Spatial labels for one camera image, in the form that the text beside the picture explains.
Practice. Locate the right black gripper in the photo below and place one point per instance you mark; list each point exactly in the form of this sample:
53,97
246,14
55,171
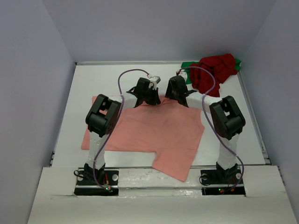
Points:
169,91

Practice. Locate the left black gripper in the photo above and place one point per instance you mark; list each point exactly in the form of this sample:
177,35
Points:
155,100

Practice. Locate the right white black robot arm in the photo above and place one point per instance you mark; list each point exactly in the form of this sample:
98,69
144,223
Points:
226,120

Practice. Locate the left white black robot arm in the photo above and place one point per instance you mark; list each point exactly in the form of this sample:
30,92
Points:
104,115

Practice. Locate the green t shirt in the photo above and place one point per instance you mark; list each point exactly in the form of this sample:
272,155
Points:
219,66

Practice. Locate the red t shirt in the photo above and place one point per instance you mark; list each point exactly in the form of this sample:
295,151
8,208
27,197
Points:
203,80

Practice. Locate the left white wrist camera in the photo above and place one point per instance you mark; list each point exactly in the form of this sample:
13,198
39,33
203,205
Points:
153,79

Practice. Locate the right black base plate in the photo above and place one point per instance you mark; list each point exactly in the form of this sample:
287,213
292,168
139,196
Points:
214,186

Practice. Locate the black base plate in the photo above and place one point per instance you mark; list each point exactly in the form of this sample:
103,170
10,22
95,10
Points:
87,186
214,186

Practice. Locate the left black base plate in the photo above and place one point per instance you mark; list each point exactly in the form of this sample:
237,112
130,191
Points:
87,186

